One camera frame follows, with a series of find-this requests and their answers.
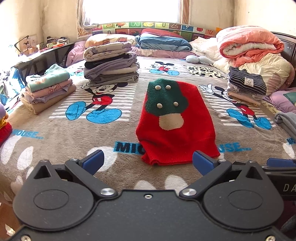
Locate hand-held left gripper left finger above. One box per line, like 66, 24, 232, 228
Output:
27, 149, 118, 199

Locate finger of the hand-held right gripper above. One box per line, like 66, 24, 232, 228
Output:
261, 165, 296, 174
267, 158, 296, 166

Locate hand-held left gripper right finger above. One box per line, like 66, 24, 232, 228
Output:
179, 150, 270, 199

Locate red knitted sweater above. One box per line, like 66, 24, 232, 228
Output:
136, 79, 221, 166

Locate left stack folded pastel clothes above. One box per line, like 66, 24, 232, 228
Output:
21, 84, 77, 114

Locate stack of folded grey clothes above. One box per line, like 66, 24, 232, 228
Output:
83, 42, 139, 87

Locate cartoon mouse printed blanket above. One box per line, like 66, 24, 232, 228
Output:
0, 54, 296, 204

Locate grey fleece folded garment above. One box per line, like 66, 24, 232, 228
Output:
274, 112, 296, 139

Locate peach folded garment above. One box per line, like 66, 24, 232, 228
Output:
228, 91, 262, 106

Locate light grey folded garment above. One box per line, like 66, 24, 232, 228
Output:
228, 88, 264, 101

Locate lavender folded garment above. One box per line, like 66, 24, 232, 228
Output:
23, 87, 74, 103

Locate white folded garment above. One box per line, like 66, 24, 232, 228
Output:
227, 82, 245, 93

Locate pink folded top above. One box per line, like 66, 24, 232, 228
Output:
25, 79, 73, 98

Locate navy striped folded garment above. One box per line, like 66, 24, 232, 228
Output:
228, 67, 267, 95

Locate cream quilt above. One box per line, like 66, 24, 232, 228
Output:
213, 52, 295, 96

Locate red yellow knitted garment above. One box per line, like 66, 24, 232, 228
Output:
0, 103, 13, 146

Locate mint green folded top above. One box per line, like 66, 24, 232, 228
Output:
26, 64, 70, 92

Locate light blue plush toy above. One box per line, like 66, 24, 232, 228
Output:
186, 55, 214, 65

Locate lilac pillow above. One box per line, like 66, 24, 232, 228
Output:
67, 41, 86, 67

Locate blue printed bag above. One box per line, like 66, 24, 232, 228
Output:
0, 67, 26, 109

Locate dark wooden headboard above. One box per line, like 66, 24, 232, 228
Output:
270, 32, 296, 88

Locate black desk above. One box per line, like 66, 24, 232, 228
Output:
10, 42, 75, 77

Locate white quilted blanket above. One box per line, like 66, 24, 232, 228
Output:
190, 37, 222, 62

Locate floral cream pillow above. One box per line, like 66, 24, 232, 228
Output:
85, 34, 137, 49

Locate pink folded quilt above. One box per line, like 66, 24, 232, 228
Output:
216, 26, 284, 67

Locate pile of small desk items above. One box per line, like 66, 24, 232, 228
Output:
14, 35, 70, 55

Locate blue folded quilt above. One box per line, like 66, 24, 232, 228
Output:
135, 32, 193, 52

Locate red folded blanket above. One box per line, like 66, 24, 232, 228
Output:
141, 28, 183, 39

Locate sheer curtain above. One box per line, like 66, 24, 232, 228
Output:
77, 0, 102, 29

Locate bright window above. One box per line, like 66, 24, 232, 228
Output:
81, 0, 183, 25

